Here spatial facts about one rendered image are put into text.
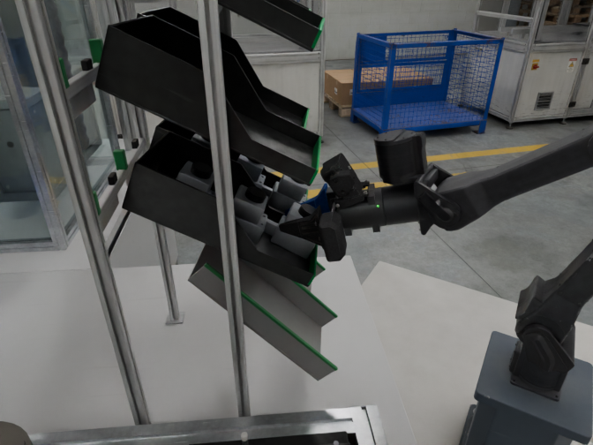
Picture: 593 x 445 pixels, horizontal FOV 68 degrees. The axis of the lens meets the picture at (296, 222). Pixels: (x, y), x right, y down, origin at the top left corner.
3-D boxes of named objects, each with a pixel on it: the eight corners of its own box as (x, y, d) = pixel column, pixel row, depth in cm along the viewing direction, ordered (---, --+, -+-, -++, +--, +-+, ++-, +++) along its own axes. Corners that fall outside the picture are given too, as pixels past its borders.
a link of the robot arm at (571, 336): (571, 338, 65) (585, 304, 61) (568, 380, 58) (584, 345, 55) (521, 322, 67) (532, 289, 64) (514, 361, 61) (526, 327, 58)
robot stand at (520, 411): (555, 444, 78) (593, 363, 68) (548, 522, 67) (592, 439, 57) (469, 408, 84) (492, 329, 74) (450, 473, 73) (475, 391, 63)
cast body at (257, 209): (260, 229, 70) (279, 193, 66) (257, 245, 66) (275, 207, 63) (211, 207, 68) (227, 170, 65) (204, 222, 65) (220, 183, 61)
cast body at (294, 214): (311, 245, 72) (330, 212, 69) (306, 260, 69) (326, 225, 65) (264, 222, 72) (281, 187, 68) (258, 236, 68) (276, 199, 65)
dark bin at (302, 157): (314, 150, 67) (337, 106, 64) (310, 186, 56) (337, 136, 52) (138, 65, 63) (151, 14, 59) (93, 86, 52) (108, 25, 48)
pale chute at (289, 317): (320, 327, 85) (337, 314, 83) (318, 381, 74) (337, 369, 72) (208, 234, 77) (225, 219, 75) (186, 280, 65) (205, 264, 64)
